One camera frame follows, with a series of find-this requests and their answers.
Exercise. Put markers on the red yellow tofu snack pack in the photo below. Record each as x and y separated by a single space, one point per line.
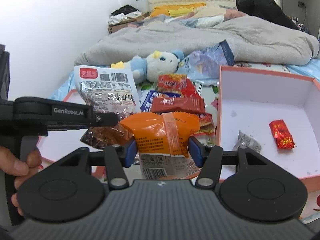
178 84

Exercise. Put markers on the yellow pillow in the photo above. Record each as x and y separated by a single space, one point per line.
175 10

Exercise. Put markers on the white shrimp snack bag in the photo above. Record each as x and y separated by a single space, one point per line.
107 90

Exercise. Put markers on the grey wardrobe shelf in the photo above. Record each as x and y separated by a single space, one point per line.
307 11

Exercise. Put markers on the cardboard box with clothes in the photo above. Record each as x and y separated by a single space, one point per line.
125 16

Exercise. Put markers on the fruit print bed sheet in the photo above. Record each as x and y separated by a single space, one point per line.
67 92

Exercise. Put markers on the pink box lid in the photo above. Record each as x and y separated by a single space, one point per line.
60 143

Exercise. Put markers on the grey duvet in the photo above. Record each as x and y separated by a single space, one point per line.
251 39

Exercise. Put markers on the blue white noodle snack bag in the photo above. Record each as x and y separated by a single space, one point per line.
154 97

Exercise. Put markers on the red label spicy strip pack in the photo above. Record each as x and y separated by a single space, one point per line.
207 126

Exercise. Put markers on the orange snack packet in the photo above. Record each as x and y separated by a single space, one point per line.
162 142

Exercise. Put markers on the grey clear snack packet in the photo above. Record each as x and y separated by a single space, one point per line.
245 140

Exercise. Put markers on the dark red sachet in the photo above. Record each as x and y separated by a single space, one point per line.
187 105

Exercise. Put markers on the person's left hand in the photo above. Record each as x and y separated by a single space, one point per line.
21 170

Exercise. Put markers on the white blue plush toy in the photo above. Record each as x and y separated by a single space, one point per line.
154 65

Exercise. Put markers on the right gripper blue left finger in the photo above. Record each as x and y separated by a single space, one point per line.
116 158

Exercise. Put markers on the red gold candy packet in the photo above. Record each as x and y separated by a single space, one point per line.
281 135

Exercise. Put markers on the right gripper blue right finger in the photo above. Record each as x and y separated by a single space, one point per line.
209 160

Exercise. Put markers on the pink storage box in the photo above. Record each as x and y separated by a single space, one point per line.
249 99

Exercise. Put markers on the patchwork blanket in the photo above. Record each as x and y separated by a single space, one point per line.
202 17

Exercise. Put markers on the blue floral tissue pack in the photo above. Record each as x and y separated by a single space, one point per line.
204 65

